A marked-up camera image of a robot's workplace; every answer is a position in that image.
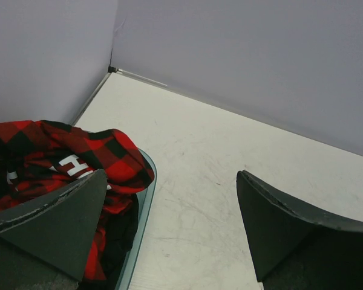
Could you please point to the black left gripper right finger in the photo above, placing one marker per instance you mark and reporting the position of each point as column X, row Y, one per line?
column 292, row 241

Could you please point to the teal plastic bin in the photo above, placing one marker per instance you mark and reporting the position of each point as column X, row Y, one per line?
column 145, row 198

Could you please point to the red black plaid shirt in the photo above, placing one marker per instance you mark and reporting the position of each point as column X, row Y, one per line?
column 38, row 157

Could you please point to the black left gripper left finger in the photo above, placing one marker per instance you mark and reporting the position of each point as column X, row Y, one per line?
column 52, row 234

